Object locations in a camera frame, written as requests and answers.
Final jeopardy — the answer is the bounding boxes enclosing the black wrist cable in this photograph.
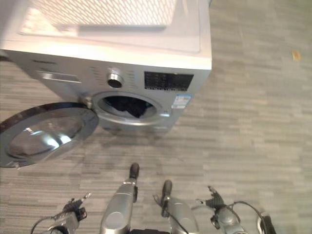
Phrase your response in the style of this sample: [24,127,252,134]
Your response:
[230,200,277,234]
[31,214,60,234]

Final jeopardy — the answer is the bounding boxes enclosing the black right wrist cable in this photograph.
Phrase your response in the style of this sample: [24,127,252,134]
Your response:
[230,200,277,234]

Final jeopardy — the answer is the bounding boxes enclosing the silver robot left leg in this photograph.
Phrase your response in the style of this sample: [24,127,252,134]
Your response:
[99,178,138,234]

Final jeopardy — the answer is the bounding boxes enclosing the silver robot right leg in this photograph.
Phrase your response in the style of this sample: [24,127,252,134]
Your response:
[160,195,199,234]

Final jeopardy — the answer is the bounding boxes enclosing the dark robot foot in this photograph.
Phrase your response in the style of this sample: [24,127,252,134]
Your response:
[162,179,173,198]
[130,162,140,180]

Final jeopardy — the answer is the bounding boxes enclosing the round glass washer door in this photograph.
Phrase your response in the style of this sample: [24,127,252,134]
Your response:
[0,101,99,169]

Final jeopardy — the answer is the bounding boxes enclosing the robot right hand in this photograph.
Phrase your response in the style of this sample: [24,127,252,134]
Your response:
[196,186,227,211]

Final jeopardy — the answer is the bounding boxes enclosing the silver washer control dial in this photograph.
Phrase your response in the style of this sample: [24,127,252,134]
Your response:
[106,69,124,88]

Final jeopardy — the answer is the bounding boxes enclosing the white mesh laundry basket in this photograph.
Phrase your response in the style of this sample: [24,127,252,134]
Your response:
[17,0,180,37]

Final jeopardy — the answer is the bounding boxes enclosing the black washer display panel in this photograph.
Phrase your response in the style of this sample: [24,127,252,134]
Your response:
[144,71,195,92]

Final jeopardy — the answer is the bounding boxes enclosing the dark robot right foot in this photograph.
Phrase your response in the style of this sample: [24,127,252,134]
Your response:
[162,179,173,198]

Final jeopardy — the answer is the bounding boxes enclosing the blue white energy label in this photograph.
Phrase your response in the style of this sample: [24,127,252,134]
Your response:
[171,94,193,110]

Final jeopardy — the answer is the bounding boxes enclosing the silver front-load washing machine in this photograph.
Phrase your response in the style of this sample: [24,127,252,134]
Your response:
[0,0,212,134]

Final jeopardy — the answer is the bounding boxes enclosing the dark laundry clothes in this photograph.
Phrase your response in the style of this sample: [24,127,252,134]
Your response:
[104,97,156,119]

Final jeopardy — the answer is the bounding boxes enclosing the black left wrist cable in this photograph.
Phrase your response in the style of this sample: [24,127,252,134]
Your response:
[31,214,60,234]

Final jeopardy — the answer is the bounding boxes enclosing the silver detergent drawer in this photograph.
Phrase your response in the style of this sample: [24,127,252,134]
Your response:
[39,71,82,84]

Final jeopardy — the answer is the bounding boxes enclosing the dark robot left foot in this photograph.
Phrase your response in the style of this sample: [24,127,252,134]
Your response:
[130,162,140,180]

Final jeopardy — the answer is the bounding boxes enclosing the silver robot leg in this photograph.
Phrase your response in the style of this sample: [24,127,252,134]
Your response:
[99,178,138,234]
[160,195,199,234]

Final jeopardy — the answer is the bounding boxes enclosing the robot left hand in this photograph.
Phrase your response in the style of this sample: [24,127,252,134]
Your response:
[63,192,92,222]

